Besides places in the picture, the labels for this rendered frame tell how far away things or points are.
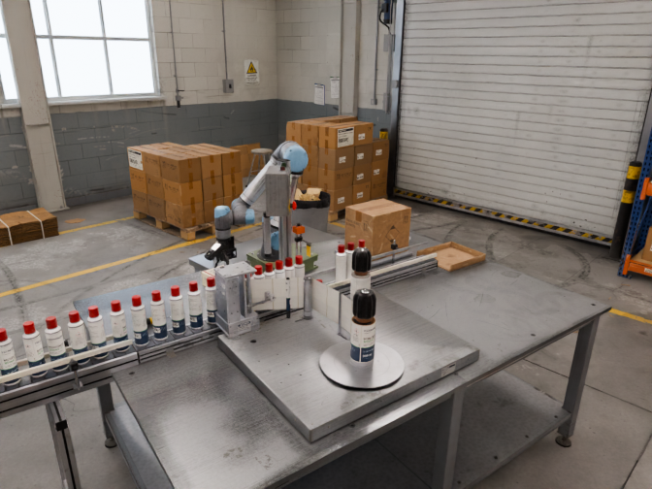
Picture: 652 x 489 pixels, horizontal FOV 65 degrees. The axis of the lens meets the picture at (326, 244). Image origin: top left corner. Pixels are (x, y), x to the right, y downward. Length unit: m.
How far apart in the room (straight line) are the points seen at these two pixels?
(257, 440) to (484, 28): 5.69
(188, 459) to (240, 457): 0.15
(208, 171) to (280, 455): 4.47
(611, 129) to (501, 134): 1.19
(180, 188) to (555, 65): 4.21
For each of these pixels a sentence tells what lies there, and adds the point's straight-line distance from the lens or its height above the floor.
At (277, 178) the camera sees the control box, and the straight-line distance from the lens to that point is 2.17.
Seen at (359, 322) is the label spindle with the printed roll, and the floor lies 1.07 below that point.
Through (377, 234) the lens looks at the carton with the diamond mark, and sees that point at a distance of 2.86.
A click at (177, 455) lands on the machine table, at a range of 1.69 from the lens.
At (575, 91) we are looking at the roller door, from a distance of 6.19.
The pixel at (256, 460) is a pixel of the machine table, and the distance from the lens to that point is 1.64.
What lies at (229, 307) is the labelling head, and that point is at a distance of 2.04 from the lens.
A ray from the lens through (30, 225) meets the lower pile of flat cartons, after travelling 6.35.
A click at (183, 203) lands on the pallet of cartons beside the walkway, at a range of 5.69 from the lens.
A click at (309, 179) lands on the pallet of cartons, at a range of 6.42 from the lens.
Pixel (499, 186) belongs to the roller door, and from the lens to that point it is 6.63.
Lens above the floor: 1.95
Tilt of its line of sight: 21 degrees down
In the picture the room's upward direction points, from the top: 1 degrees clockwise
